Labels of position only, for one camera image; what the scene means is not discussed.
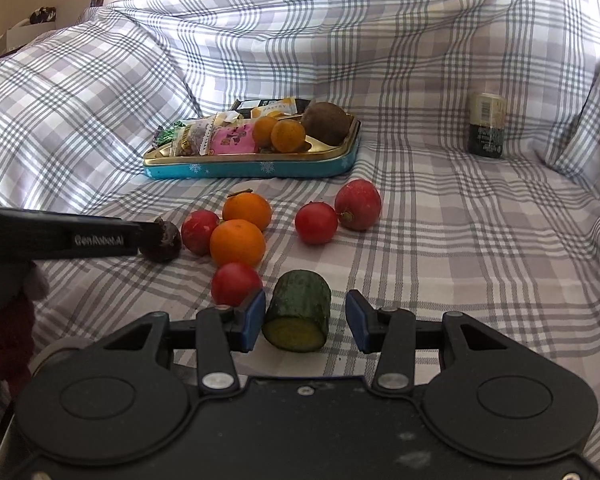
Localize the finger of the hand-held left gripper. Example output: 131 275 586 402
139 218 167 256

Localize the dark glass jar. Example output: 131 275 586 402
467 91 508 160

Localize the grey plaid blanket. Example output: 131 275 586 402
0 0 600 466

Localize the pink snack packet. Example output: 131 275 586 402
208 122 258 157

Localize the small orange kumquat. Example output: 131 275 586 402
271 119 306 154
251 116 281 150

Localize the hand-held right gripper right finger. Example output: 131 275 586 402
345 289 506 394

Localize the blue tin tray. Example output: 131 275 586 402
142 115 362 180

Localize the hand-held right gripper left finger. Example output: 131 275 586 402
102 290 267 394

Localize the green cucumber piece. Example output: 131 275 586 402
262 270 332 353

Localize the black snack packet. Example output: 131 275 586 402
230 98 281 118

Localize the orange tangerine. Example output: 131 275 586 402
209 219 266 268
222 189 273 232

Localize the green candy wrapper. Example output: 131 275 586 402
154 121 187 147

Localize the white cardboard box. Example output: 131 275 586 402
4 19 57 55

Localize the clear nut snack packet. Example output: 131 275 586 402
172 116 216 157

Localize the dark brown round fruit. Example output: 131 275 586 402
145 217 183 263

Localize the yellow snack packet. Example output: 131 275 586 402
252 97 312 120

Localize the brown kiwi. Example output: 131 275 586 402
300 101 353 147

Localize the red radish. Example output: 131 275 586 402
334 178 383 232

